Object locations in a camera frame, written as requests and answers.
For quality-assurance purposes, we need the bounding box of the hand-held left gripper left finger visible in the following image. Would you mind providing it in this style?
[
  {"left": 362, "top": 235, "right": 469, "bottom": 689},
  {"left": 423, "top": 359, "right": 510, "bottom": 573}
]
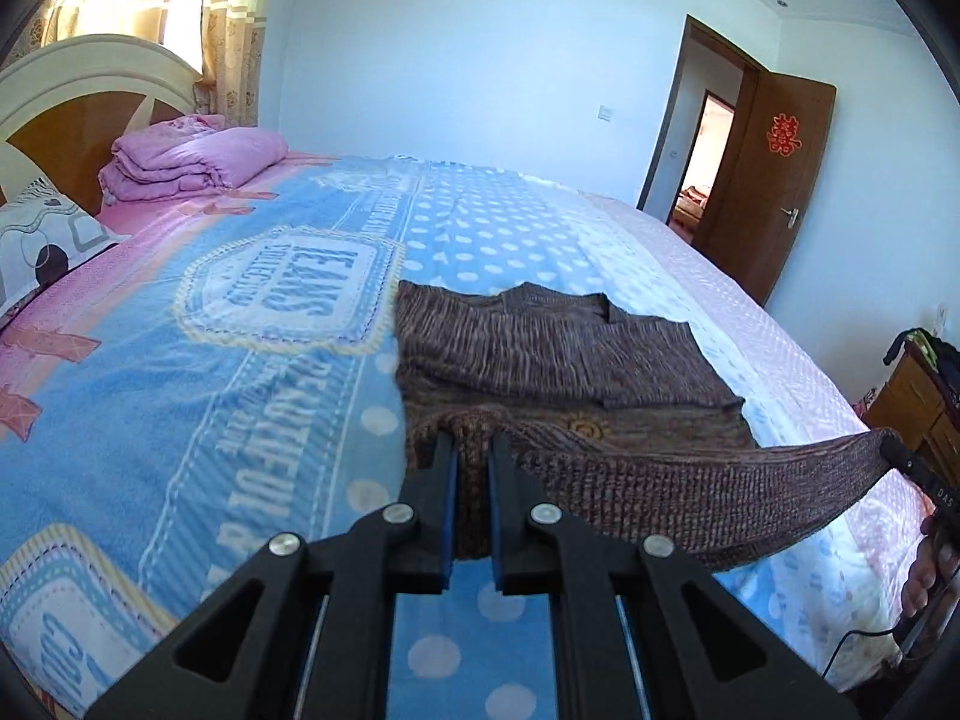
[{"left": 86, "top": 431, "right": 460, "bottom": 720}]

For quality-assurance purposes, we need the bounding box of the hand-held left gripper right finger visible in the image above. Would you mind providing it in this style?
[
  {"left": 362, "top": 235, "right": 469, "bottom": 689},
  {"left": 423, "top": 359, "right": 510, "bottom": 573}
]
[{"left": 487, "top": 429, "right": 860, "bottom": 720}]

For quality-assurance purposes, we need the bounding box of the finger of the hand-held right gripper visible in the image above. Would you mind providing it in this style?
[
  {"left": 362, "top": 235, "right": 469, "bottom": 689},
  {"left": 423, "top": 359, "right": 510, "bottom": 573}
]
[{"left": 879, "top": 431, "right": 942, "bottom": 488}]

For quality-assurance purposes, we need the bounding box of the brown knit sweater sun pattern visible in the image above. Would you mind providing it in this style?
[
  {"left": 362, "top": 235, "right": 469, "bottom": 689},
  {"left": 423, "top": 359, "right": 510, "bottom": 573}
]
[{"left": 394, "top": 281, "right": 890, "bottom": 572}]

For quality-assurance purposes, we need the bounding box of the person's right hand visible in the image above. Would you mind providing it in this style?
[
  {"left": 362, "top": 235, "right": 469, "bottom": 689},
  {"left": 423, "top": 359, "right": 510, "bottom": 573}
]
[{"left": 900, "top": 529, "right": 960, "bottom": 650}]

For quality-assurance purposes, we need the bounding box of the wooden bedside cabinet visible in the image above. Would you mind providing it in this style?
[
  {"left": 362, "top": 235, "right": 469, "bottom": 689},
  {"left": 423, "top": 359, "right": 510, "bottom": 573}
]
[{"left": 862, "top": 341, "right": 960, "bottom": 481}]

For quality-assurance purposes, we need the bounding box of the black green bag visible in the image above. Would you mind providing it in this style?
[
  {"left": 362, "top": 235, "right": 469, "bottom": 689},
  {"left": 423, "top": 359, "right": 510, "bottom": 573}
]
[{"left": 885, "top": 328, "right": 960, "bottom": 398}]

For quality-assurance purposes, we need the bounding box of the bed with patterned cover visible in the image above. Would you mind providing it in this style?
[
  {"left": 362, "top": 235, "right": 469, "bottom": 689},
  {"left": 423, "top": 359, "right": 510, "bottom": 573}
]
[{"left": 0, "top": 150, "right": 935, "bottom": 720}]

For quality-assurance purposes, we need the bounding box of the brown wooden door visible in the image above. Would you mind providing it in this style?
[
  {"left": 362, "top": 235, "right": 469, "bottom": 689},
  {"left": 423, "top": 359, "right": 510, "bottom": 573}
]
[{"left": 690, "top": 71, "right": 837, "bottom": 307}]

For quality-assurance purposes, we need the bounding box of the patterned sofa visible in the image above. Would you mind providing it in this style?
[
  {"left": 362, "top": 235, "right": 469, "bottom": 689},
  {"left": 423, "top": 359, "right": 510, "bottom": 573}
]
[{"left": 671, "top": 184, "right": 707, "bottom": 230}]

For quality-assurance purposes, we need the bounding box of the red paper door decoration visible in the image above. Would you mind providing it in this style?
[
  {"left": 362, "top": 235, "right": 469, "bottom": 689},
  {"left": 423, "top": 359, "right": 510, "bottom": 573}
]
[{"left": 766, "top": 114, "right": 800, "bottom": 157}]

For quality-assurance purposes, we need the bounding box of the folded pink quilt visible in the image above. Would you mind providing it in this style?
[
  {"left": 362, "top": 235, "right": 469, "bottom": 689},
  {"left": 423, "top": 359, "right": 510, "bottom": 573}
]
[{"left": 99, "top": 114, "right": 290, "bottom": 205}]

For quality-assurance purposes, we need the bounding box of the grey patterned pillow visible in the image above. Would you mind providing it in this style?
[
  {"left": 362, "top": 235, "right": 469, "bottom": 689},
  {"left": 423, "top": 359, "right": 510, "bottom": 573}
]
[{"left": 0, "top": 178, "right": 132, "bottom": 316}]

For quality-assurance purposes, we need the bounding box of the beige patterned curtain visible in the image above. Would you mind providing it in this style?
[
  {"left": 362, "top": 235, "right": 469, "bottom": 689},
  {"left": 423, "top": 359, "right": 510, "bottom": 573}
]
[{"left": 22, "top": 0, "right": 263, "bottom": 128}]

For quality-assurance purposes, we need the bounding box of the cream wooden bed headboard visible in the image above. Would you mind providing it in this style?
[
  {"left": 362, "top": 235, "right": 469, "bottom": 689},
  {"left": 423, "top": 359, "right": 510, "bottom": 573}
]
[{"left": 0, "top": 34, "right": 203, "bottom": 218}]

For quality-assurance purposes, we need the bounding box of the black cable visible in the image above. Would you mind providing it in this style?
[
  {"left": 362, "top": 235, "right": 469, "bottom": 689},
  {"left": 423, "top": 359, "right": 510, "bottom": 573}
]
[{"left": 821, "top": 626, "right": 912, "bottom": 680}]

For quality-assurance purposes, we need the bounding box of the brown door frame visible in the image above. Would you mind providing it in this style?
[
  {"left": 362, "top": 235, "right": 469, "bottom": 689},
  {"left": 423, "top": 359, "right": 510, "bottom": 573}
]
[{"left": 636, "top": 13, "right": 762, "bottom": 241}]

